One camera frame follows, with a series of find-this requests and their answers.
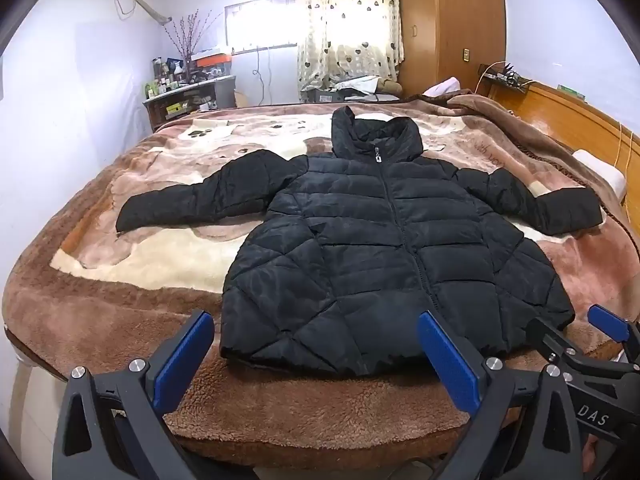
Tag window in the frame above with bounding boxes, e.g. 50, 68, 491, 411
223, 0, 301, 55

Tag wooden wardrobe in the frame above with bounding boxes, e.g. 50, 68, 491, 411
395, 0, 509, 99

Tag brown printed blanket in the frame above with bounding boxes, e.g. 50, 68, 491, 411
2, 89, 640, 457

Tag power strip with plugs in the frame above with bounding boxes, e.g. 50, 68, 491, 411
479, 61, 532, 93

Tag yellow cable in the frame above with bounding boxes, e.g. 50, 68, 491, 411
614, 121, 637, 183

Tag black puffer jacket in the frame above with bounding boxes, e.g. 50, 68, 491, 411
116, 106, 603, 377

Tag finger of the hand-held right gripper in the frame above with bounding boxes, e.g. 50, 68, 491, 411
587, 304, 640, 361
526, 316, 577, 369

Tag white pillow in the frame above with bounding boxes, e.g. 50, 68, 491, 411
571, 148, 629, 202

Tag dried flower branches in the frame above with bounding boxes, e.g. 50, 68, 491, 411
161, 9, 222, 63

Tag heart patterned curtain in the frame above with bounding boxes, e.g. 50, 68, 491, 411
294, 0, 405, 95

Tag grey shelf desk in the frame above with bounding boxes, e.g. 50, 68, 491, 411
142, 75, 237, 132

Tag hanging dark cable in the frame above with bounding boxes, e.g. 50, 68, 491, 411
251, 46, 272, 107

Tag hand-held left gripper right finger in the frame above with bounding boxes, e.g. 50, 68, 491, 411
418, 311, 584, 480

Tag group of bottles and jars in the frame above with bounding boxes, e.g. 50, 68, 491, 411
145, 56, 195, 100

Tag wooden headboard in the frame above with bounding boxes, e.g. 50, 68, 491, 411
477, 65, 640, 218

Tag orange and black box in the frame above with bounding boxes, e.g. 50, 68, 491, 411
192, 54, 234, 69

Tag pile of clothes and boxes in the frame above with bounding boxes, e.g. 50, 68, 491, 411
301, 75, 404, 104

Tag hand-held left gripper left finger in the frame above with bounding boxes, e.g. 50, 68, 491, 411
52, 310, 261, 480

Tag white wall pipe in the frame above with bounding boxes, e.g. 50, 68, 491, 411
109, 0, 174, 26

